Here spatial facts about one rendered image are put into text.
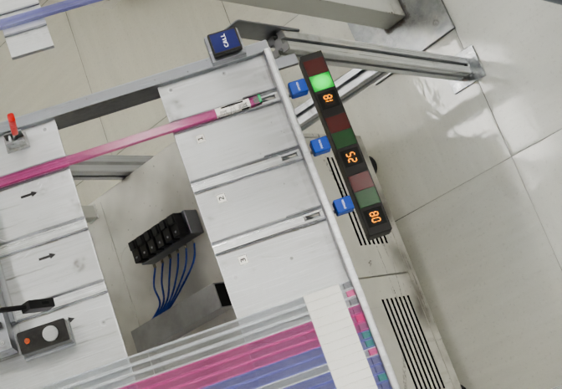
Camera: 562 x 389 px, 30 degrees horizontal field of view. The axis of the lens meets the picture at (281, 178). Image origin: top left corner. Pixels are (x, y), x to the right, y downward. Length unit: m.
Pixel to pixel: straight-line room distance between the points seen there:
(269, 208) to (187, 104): 0.23
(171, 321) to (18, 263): 0.44
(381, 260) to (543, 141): 0.43
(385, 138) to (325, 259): 0.87
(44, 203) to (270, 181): 0.37
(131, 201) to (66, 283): 0.52
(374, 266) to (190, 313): 0.47
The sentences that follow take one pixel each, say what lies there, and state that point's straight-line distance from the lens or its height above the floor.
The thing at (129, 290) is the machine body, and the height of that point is 0.62.
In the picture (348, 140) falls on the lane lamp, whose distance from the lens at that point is 1.77.
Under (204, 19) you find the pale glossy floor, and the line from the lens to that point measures 2.95.
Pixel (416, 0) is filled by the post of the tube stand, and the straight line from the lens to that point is 2.50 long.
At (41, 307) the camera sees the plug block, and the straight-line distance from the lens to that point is 1.56.
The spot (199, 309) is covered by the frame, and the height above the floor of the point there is 0.66.
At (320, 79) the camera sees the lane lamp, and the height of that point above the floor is 0.66.
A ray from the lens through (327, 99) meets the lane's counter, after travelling 1.80.
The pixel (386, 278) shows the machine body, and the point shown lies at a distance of 2.32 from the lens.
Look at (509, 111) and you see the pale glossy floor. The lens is 2.36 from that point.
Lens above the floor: 2.06
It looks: 49 degrees down
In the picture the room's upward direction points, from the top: 91 degrees counter-clockwise
